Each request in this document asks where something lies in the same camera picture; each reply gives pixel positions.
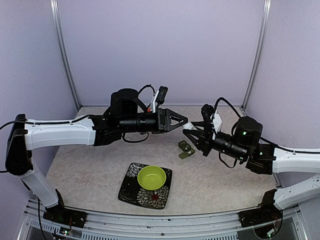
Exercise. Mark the lime green bowl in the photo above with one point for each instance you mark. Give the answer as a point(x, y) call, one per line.
point(151, 177)

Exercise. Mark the left aluminium frame post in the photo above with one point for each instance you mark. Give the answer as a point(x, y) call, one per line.
point(54, 6)

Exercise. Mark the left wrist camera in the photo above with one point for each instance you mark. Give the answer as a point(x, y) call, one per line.
point(162, 92)

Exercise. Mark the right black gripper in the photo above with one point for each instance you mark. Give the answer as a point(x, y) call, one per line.
point(205, 144)

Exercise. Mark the black floral square plate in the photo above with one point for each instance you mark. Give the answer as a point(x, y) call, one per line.
point(131, 192)

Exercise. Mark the green pill organizer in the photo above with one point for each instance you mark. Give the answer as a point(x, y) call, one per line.
point(186, 148)

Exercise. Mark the right aluminium frame post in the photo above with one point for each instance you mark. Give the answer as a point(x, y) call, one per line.
point(258, 54)

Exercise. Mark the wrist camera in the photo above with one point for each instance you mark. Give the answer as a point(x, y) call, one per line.
point(162, 92)
point(206, 112)

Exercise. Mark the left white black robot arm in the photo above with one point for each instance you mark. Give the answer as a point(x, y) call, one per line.
point(126, 114)

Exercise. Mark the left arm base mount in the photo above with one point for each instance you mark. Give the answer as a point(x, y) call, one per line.
point(66, 216)

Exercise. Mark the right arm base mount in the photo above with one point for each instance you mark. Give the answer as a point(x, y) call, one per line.
point(260, 215)

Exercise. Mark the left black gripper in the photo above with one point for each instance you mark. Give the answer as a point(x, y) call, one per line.
point(164, 120)

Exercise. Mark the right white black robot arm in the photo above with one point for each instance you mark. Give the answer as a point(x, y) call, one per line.
point(266, 158)

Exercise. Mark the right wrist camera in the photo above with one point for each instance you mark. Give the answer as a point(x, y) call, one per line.
point(206, 112)

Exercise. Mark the aluminium frame post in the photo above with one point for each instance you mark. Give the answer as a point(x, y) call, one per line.
point(258, 54)
point(54, 6)

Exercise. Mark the front aluminium rail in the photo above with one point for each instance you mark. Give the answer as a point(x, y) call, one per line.
point(101, 225)

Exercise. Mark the small white pill bottle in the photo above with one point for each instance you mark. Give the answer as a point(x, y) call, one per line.
point(189, 126)

